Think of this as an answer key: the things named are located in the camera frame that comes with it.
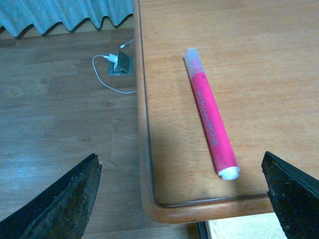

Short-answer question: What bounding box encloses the pink marker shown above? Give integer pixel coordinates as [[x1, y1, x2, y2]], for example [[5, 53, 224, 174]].
[[184, 48, 240, 181]]

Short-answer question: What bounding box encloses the wooden drawer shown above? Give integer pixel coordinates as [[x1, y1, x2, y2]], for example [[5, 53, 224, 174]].
[[197, 213, 286, 239]]

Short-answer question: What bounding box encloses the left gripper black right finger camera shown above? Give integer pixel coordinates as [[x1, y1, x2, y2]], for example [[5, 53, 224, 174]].
[[261, 151, 319, 239]]

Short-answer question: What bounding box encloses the wooden nightstand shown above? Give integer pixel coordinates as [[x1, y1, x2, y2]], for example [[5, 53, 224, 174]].
[[134, 0, 319, 224]]

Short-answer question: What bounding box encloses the grey pleated curtain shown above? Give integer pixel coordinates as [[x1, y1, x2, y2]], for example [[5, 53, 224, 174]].
[[0, 0, 134, 37]]

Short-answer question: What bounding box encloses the metal floor outlet box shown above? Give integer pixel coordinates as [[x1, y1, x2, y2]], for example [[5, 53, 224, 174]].
[[108, 51, 134, 76]]

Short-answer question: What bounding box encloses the white floor charger plug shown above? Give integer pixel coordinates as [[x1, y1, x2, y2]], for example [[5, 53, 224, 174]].
[[103, 53, 118, 64]]

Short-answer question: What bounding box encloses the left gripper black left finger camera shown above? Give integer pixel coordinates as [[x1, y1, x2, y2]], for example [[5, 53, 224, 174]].
[[0, 153, 102, 239]]

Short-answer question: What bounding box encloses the white floor cable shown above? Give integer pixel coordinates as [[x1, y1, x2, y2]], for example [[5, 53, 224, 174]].
[[92, 38, 138, 95]]

